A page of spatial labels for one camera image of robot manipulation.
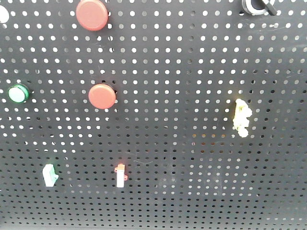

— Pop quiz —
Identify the red push button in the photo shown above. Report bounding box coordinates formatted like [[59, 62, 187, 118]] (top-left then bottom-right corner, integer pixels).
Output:
[[76, 0, 108, 31], [88, 84, 116, 109]]

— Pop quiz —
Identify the black perforated pegboard panel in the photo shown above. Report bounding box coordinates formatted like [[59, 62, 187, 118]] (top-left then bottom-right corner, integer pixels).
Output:
[[0, 0, 307, 230]]

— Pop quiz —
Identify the lower red push button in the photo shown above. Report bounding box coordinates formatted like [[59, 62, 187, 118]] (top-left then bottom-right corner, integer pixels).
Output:
[[88, 84, 116, 109]]

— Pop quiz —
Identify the right white red switch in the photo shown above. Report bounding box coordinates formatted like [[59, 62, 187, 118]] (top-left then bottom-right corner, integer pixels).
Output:
[[114, 163, 128, 188]]

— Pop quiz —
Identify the yellow toggle lever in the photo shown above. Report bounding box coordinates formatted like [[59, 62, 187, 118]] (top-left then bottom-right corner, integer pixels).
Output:
[[233, 98, 252, 138]]

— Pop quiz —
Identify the green push button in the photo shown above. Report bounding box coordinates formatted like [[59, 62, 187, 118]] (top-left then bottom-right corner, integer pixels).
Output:
[[8, 84, 30, 104]]

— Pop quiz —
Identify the middle white green switch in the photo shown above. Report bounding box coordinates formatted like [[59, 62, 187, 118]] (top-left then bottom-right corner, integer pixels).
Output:
[[42, 164, 59, 187]]

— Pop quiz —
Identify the black rotary selector switch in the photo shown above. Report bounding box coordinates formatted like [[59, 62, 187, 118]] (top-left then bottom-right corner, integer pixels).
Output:
[[241, 0, 277, 16]]

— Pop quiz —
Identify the white round knob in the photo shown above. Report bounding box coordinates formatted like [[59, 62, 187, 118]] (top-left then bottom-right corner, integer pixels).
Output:
[[0, 5, 10, 23]]

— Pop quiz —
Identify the upper red push button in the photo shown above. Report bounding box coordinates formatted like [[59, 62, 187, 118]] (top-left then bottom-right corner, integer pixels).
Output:
[[76, 0, 108, 31]]

